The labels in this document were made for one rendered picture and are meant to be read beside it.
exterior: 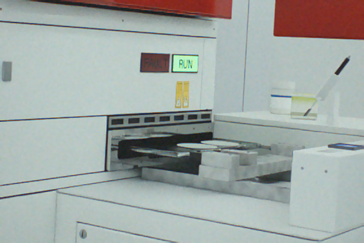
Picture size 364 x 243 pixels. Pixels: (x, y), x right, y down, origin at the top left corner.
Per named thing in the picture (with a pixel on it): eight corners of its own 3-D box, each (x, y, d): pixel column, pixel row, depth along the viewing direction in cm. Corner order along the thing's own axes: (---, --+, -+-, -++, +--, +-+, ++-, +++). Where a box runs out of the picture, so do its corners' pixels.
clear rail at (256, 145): (174, 158, 191) (175, 153, 191) (257, 147, 222) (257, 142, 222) (179, 159, 190) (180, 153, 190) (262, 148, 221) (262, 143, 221)
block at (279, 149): (270, 154, 217) (270, 142, 217) (276, 153, 220) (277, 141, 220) (298, 157, 213) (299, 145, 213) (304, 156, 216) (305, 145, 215)
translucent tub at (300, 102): (289, 118, 229) (290, 93, 228) (289, 116, 236) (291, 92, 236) (317, 120, 228) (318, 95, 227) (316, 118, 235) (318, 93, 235)
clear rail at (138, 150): (57, 142, 211) (58, 136, 211) (61, 141, 212) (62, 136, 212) (179, 159, 190) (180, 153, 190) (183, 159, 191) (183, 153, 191)
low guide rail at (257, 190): (141, 179, 203) (142, 166, 203) (146, 178, 205) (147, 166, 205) (332, 210, 176) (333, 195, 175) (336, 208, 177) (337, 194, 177)
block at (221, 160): (201, 164, 190) (201, 151, 190) (208, 163, 193) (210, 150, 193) (231, 169, 186) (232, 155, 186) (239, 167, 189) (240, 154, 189)
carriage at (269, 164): (198, 177, 190) (199, 164, 190) (275, 164, 220) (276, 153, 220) (228, 182, 186) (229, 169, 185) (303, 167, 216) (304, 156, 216)
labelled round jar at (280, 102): (264, 112, 245) (266, 80, 245) (276, 112, 251) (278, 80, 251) (286, 115, 242) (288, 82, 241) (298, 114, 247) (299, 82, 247)
